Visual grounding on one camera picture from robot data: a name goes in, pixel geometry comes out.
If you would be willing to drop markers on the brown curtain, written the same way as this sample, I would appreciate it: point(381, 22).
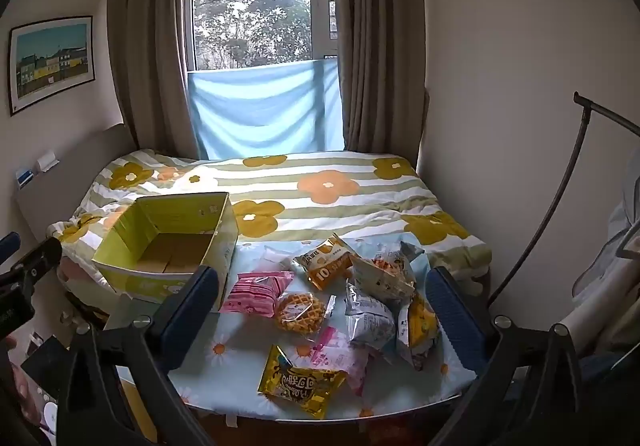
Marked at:
point(150, 50)
point(380, 50)

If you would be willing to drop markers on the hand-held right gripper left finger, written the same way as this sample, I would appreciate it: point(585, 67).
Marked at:
point(197, 298)

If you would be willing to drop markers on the orange white cake packet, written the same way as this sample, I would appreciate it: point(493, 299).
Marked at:
point(325, 263)

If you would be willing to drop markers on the daisy print blue tablecloth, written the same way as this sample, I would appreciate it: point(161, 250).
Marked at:
point(240, 361)

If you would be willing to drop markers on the framed wall picture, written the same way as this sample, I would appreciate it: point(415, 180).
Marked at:
point(52, 60)

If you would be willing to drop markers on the pale pink cake packet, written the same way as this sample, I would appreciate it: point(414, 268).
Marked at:
point(277, 257)

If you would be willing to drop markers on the white cloth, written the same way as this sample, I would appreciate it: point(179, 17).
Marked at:
point(590, 321)

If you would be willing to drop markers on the blue white snack packet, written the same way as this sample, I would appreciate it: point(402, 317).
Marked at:
point(411, 253)

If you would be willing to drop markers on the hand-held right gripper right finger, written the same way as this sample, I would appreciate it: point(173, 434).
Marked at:
point(452, 318)

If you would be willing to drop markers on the hanging pale clothes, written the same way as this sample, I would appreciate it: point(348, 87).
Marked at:
point(620, 236)

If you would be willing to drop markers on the beige headboard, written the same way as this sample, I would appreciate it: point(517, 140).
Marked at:
point(75, 175)

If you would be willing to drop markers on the yellow white snack packet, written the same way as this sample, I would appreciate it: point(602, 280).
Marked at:
point(420, 321)

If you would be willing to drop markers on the pink clear snack packet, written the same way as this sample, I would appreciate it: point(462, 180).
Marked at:
point(345, 351)

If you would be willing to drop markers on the clear waffle packet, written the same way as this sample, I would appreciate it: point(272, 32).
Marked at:
point(300, 313)

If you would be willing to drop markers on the light blue window cloth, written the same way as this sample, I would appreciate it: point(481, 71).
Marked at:
point(265, 105)

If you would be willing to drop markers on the small white box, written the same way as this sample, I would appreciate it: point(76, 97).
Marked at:
point(48, 160)

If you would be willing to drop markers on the grey white snack packet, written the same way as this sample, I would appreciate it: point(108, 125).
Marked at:
point(370, 321)

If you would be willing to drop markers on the flower striped pillow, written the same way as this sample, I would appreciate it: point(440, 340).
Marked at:
point(320, 206)

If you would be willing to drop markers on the pink striped snack packet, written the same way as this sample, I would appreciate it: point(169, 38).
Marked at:
point(252, 293)

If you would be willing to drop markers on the person's left hand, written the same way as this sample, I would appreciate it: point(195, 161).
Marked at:
point(24, 393)

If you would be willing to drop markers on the yellow-green cardboard box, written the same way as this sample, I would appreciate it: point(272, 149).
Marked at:
point(150, 231)

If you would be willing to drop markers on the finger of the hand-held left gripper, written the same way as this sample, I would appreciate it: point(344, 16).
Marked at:
point(37, 258)
point(9, 245)

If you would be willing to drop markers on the white orange print packet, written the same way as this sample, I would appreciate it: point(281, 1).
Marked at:
point(382, 281)

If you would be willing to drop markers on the small blue box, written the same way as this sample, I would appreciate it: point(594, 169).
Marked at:
point(26, 178)

